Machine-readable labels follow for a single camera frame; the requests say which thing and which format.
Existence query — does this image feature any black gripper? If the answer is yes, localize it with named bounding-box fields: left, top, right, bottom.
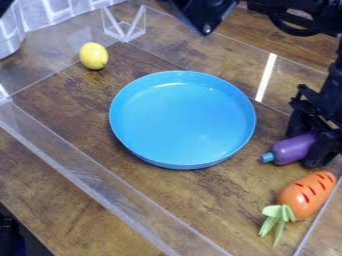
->
left=284, top=63, right=342, bottom=169

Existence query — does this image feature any purple toy eggplant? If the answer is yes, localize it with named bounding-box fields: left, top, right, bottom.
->
left=260, top=132, right=316, bottom=165

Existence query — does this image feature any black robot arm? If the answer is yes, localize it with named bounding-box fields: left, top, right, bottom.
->
left=171, top=0, right=342, bottom=168

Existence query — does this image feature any blue round tray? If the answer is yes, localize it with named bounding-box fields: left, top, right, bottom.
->
left=108, top=71, right=256, bottom=170

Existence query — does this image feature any orange toy carrot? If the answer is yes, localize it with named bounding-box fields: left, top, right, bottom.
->
left=259, top=170, right=336, bottom=245

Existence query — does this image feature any yellow toy lemon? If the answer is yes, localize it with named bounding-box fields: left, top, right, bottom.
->
left=78, top=42, right=108, bottom=70

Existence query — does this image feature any grey checked curtain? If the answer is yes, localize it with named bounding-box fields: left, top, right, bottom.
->
left=0, top=0, right=127, bottom=60

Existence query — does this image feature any clear acrylic corner bracket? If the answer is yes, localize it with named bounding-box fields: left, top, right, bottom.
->
left=100, top=6, right=145, bottom=43

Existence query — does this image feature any clear acrylic enclosure wall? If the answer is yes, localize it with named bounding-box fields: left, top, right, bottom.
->
left=0, top=84, right=231, bottom=256

